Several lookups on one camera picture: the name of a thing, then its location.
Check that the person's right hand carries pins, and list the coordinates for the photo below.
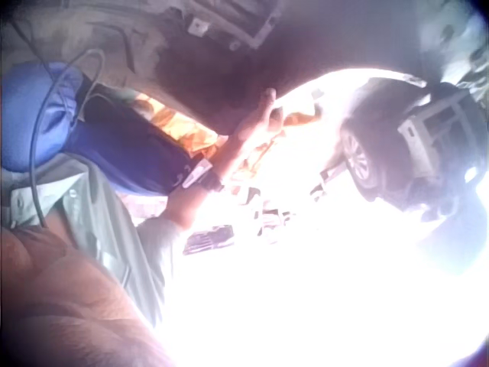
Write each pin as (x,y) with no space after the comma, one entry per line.
(246,130)

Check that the black wrist band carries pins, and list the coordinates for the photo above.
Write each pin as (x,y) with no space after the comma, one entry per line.
(202,174)

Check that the orange patterned cloth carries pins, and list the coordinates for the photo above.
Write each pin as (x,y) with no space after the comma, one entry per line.
(179,128)

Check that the grey plastic car panel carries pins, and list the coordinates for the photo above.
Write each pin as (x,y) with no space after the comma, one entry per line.
(252,23)
(435,134)

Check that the dark ribbed flat part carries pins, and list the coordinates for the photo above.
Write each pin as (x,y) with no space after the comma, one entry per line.
(210,240)

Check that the person's legs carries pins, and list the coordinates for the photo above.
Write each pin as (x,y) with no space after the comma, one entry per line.
(130,145)

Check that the dark car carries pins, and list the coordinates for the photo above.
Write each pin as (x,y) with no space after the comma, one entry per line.
(378,153)

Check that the light blue fabric bundle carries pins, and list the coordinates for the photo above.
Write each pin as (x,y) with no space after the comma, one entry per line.
(34,114)

